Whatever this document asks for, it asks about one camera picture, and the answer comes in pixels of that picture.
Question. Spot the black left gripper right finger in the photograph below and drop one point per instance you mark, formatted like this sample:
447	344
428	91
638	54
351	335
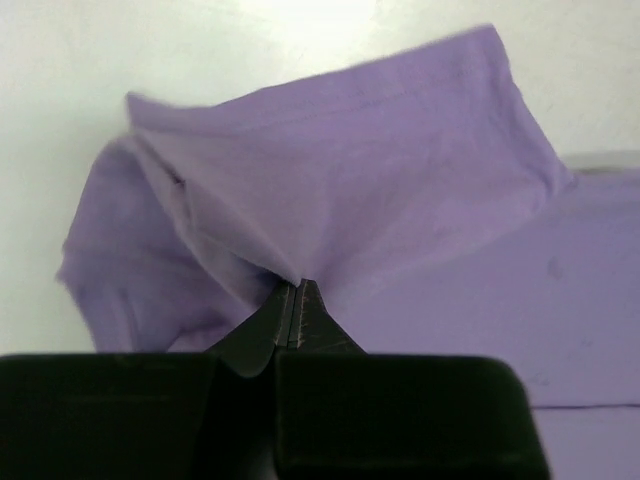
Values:
344	414

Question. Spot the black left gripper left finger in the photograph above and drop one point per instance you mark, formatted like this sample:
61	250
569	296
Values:
202	415

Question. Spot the purple t shirt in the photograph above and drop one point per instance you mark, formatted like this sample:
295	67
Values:
420	194

